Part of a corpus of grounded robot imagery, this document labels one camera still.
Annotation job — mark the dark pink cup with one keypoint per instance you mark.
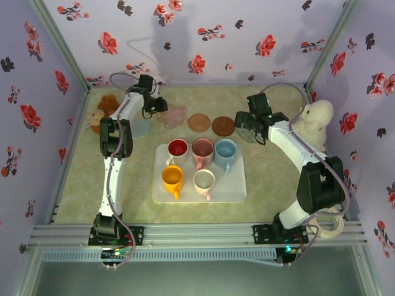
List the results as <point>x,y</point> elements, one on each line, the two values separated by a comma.
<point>202,148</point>

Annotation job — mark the brown monkey plush toy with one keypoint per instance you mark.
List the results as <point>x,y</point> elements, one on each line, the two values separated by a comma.
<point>106,105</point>

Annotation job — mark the aluminium mounting rail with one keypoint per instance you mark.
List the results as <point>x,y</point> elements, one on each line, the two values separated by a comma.
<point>197,234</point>

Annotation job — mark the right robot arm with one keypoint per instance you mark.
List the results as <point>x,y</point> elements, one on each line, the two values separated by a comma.
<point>296,145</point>

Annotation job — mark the orange brown round coaster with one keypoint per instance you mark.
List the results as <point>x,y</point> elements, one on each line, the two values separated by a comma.
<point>199,121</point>

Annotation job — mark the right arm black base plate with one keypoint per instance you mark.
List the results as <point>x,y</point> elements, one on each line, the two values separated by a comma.
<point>262,234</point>

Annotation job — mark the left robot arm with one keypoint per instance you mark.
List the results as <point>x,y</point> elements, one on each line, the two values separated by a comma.
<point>112,185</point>

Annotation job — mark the dark brown round coaster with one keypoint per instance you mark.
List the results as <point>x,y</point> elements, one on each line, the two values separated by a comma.
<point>223,125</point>

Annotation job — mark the white plastic tray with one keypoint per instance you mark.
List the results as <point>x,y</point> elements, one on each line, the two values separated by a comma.
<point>228,191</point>

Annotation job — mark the blue woven round coaster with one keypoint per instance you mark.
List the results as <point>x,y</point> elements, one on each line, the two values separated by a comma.
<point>141,129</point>

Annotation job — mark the green floral round coaster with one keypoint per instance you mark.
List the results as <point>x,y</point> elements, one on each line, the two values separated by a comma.
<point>245,135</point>

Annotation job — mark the white bear plush toy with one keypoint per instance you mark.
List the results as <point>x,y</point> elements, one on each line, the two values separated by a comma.
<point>318,120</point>

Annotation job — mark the masking tape roll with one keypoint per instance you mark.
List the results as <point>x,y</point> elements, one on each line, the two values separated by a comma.
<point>339,229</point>

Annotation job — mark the yellow cup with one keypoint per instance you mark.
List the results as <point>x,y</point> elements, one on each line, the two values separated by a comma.
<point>172,177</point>

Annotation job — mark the white cup red inside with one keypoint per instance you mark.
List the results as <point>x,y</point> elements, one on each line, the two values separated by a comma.
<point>178,147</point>

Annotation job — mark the aluminium frame post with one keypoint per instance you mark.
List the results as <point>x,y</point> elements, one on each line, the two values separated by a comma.
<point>333,43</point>
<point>61,46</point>

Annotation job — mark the pink flower shaped coaster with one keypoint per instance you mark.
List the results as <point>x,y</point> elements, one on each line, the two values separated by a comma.
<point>175,118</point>

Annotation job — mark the pale pink cup cream inside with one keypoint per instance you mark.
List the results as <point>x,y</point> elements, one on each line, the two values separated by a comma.
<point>203,179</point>

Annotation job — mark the light blue cup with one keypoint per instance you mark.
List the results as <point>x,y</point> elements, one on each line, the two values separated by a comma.
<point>225,150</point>

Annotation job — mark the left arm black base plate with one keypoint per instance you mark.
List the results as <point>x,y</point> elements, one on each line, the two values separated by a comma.
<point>135,235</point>

